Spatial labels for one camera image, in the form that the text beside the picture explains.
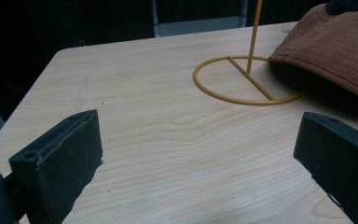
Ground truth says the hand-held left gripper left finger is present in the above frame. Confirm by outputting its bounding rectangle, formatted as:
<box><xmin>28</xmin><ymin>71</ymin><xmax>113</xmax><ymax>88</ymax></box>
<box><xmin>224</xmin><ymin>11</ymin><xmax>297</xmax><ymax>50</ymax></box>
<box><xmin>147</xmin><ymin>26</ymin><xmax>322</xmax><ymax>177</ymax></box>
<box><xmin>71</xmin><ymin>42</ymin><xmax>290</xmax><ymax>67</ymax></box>
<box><xmin>8</xmin><ymin>108</ymin><xmax>103</xmax><ymax>224</ymax></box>

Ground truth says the yellow metal hat stand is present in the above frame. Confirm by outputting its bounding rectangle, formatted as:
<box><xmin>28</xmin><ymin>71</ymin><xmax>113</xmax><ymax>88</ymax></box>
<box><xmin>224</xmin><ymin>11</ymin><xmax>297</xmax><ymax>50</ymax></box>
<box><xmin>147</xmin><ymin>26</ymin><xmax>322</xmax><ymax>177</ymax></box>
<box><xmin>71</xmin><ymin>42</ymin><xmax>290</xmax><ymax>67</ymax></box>
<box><xmin>192</xmin><ymin>0</ymin><xmax>306</xmax><ymax>106</ymax></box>

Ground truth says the brown quilted bucket hat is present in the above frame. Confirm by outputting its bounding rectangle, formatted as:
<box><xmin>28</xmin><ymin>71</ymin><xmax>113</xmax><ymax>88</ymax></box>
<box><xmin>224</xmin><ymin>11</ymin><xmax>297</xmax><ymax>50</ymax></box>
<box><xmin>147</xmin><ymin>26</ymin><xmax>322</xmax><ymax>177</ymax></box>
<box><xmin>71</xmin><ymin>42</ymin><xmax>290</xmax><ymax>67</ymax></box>
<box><xmin>267</xmin><ymin>3</ymin><xmax>358</xmax><ymax>108</ymax></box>

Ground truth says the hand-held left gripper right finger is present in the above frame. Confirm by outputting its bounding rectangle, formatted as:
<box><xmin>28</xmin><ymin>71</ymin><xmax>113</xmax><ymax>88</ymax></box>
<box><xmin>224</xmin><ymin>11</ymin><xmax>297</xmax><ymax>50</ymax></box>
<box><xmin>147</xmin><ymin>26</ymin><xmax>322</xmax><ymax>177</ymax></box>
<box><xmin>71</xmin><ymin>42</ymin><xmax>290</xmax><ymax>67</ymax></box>
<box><xmin>293</xmin><ymin>111</ymin><xmax>358</xmax><ymax>224</ymax></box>

